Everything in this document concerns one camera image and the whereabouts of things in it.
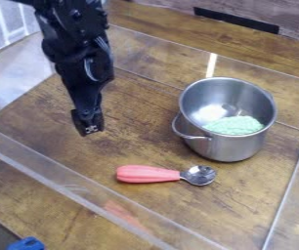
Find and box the green food lump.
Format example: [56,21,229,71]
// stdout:
[204,116,264,135]

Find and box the stainless steel pot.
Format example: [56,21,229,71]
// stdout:
[172,77,277,162]

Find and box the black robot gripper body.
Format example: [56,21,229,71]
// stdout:
[41,31,113,112]

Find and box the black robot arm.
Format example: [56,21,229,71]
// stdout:
[10,0,114,137]

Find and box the black strip on table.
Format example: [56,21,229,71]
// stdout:
[193,7,280,34]

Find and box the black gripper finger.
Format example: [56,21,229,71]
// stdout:
[72,109,104,137]

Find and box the blue object at corner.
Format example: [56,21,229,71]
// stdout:
[6,236,45,250]

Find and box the pink handled metal spoon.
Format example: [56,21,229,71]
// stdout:
[116,165,216,187]

